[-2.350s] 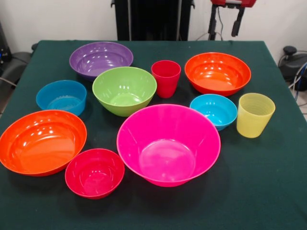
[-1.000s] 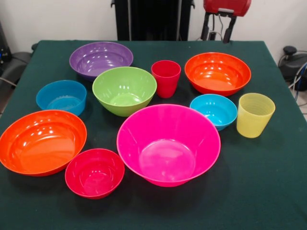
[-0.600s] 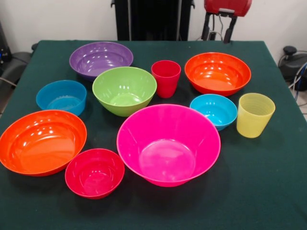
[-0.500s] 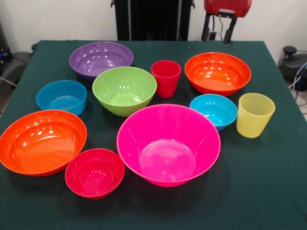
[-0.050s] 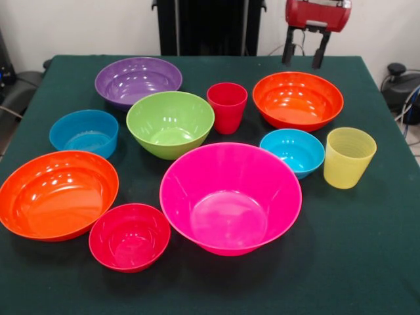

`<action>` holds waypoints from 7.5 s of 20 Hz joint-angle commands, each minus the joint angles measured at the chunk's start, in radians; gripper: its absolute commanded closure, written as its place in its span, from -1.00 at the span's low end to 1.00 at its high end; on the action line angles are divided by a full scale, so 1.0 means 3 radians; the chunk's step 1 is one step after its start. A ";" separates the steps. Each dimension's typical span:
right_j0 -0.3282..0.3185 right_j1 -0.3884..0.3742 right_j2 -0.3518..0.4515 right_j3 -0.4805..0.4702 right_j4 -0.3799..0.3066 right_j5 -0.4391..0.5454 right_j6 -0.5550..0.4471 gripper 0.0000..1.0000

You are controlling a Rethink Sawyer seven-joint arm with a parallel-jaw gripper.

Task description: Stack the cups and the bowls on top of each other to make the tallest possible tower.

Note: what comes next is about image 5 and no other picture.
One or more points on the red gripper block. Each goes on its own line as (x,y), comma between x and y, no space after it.
(315,11)

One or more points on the small cyan bowl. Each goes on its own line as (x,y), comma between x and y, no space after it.
(290,151)

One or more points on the yellow cup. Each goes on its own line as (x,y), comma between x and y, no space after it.
(349,160)

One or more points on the large magenta bowl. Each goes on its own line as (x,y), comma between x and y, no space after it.
(229,197)

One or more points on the orange bowl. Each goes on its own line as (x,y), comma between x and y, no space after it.
(298,100)
(59,197)

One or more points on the red cup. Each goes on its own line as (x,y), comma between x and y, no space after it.
(227,108)

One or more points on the green bowl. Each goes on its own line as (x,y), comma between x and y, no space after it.
(170,121)

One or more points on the purple bowl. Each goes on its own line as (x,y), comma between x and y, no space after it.
(138,78)

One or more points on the dark green table cloth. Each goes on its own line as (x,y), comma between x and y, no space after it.
(328,246)

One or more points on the straight-sided blue bowl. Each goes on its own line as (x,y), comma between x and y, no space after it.
(84,134)

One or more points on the small crimson bowl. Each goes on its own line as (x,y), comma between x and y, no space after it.
(129,238)

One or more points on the black computer box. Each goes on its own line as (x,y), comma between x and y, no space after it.
(5,65)

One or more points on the black pedestal foot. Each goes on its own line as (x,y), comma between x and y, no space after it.
(398,80)
(28,85)

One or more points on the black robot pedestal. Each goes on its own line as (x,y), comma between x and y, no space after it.
(206,26)

